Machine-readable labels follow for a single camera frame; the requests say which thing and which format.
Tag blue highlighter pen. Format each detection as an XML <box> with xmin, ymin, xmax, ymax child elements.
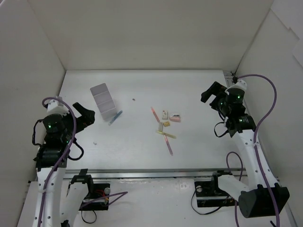
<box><xmin>108</xmin><ymin>110</ymin><xmax>123</xmax><ymax>126</ymax></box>

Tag orange-red highlighter pen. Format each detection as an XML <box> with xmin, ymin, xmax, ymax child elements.
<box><xmin>151</xmin><ymin>107</ymin><xmax>160</xmax><ymax>123</ymax></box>

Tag yellow highlighter pen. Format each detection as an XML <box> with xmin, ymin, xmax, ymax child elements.
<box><xmin>156</xmin><ymin>131</ymin><xmax>177</xmax><ymax>139</ymax></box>

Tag pink highlighter pen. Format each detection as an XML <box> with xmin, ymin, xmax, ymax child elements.
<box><xmin>164</xmin><ymin>135</ymin><xmax>173</xmax><ymax>156</ymax></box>

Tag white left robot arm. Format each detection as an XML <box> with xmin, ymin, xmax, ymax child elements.
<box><xmin>33</xmin><ymin>100</ymin><xmax>95</xmax><ymax>227</ymax></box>

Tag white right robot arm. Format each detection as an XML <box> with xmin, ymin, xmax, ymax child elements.
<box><xmin>201</xmin><ymin>80</ymin><xmax>290</xmax><ymax>218</ymax></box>

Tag pink correction tape dispenser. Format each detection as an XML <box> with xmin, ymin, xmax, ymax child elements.
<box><xmin>169</xmin><ymin>113</ymin><xmax>181</xmax><ymax>122</ymax></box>

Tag white eraser with red print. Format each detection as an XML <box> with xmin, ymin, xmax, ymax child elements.
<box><xmin>161</xmin><ymin>110</ymin><xmax>168</xmax><ymax>120</ymax></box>

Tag small yellow eraser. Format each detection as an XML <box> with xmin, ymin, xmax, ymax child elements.
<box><xmin>163</xmin><ymin>122</ymin><xmax>170</xmax><ymax>127</ymax></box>

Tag small white eraser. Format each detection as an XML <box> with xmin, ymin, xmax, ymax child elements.
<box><xmin>158</xmin><ymin>122</ymin><xmax>164</xmax><ymax>131</ymax></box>

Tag aluminium right side rail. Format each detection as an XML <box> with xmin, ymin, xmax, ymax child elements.
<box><xmin>223</xmin><ymin>70</ymin><xmax>238</xmax><ymax>87</ymax></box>

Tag aluminium rail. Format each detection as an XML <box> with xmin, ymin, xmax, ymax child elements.
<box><xmin>35</xmin><ymin>168</ymin><xmax>249</xmax><ymax>180</ymax></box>
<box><xmin>223</xmin><ymin>70</ymin><xmax>238</xmax><ymax>87</ymax></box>

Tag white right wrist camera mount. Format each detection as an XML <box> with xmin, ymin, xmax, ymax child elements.
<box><xmin>228</xmin><ymin>79</ymin><xmax>247</xmax><ymax>92</ymax></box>

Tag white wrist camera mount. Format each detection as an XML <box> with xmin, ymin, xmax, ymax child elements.
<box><xmin>47</xmin><ymin>99</ymin><xmax>69</xmax><ymax>116</ymax></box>
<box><xmin>228</xmin><ymin>79</ymin><xmax>247</xmax><ymax>92</ymax></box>

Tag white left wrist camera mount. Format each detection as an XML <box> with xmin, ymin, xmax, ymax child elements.
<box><xmin>47</xmin><ymin>99</ymin><xmax>69</xmax><ymax>116</ymax></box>

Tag aluminium front rail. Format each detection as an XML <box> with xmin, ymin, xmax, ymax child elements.
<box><xmin>35</xmin><ymin>168</ymin><xmax>249</xmax><ymax>180</ymax></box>

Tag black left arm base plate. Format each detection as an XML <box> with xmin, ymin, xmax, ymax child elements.
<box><xmin>80</xmin><ymin>183</ymin><xmax>110</xmax><ymax>211</ymax></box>

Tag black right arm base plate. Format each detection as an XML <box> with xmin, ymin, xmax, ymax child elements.
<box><xmin>194</xmin><ymin>181</ymin><xmax>235</xmax><ymax>208</ymax></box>

